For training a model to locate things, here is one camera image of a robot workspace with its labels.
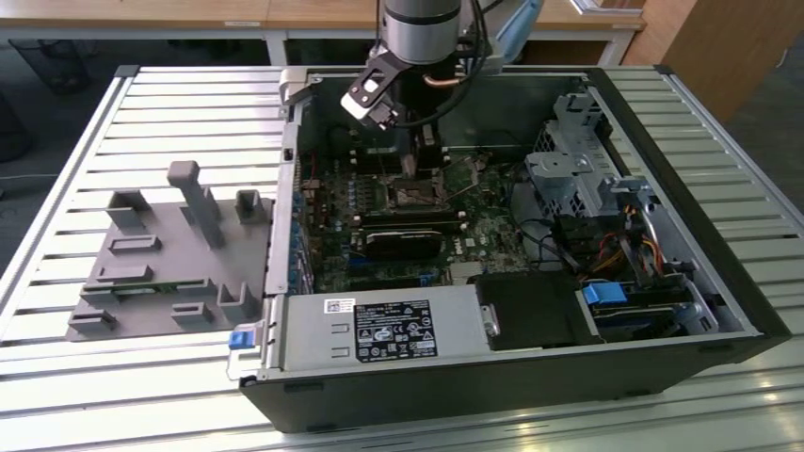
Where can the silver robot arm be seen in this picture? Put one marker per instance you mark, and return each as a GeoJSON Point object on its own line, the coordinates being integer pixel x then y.
{"type": "Point", "coordinates": [420, 33]}

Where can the black RAM slot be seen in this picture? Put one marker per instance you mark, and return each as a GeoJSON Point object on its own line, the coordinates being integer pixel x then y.
{"type": "Point", "coordinates": [374, 157]}
{"type": "Point", "coordinates": [408, 218]}
{"type": "Point", "coordinates": [408, 226]}

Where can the CPU socket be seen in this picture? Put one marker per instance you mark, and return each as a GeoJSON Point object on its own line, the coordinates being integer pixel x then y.
{"type": "Point", "coordinates": [415, 194]}

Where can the pale blue teach pendant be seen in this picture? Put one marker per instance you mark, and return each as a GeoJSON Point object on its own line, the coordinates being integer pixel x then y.
{"type": "Point", "coordinates": [515, 28]}

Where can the metal drive cage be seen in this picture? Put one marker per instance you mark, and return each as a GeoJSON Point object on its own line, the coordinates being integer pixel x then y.
{"type": "Point", "coordinates": [556, 169]}

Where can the green motherboard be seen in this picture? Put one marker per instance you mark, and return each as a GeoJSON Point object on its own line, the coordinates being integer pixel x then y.
{"type": "Point", "coordinates": [490, 221]}

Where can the black graphics card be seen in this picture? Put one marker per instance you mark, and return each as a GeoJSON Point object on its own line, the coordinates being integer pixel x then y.
{"type": "Point", "coordinates": [402, 242]}

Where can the small silver heatsink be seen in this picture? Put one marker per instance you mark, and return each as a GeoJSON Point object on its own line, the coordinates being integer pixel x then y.
{"type": "Point", "coordinates": [464, 270]}

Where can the wooden desk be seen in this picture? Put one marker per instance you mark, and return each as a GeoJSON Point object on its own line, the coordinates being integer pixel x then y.
{"type": "Point", "coordinates": [188, 11]}

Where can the grey parts rack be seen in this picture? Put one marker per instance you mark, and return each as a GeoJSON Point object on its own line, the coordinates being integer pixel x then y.
{"type": "Point", "coordinates": [170, 226]}

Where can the black plastic shroud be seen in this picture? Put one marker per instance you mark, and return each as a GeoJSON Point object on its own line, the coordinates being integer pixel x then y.
{"type": "Point", "coordinates": [534, 311]}

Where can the wooden cabinet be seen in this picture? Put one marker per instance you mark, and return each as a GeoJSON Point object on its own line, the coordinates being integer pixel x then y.
{"type": "Point", "coordinates": [723, 47]}

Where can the hard disk in blue carrier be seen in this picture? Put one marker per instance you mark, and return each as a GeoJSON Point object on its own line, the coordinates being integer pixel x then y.
{"type": "Point", "coordinates": [603, 294]}

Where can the silver power supply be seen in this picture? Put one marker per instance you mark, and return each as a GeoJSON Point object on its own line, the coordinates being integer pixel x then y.
{"type": "Point", "coordinates": [314, 329]}

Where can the green RAM stick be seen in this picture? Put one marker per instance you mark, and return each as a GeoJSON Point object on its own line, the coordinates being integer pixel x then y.
{"type": "Point", "coordinates": [167, 287]}

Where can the blue case latch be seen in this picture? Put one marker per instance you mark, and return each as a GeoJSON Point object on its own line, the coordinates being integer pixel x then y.
{"type": "Point", "coordinates": [242, 340]}

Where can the black PC case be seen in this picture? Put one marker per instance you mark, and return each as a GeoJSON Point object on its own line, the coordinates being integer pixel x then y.
{"type": "Point", "coordinates": [440, 400]}

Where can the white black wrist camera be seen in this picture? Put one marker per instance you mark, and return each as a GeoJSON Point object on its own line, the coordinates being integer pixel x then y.
{"type": "Point", "coordinates": [367, 92]}

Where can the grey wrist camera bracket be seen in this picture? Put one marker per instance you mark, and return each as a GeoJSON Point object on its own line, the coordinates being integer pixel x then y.
{"type": "Point", "coordinates": [492, 61]}

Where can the silver disk bay frame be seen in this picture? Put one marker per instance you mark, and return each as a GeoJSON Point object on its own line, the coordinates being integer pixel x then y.
{"type": "Point", "coordinates": [668, 235]}

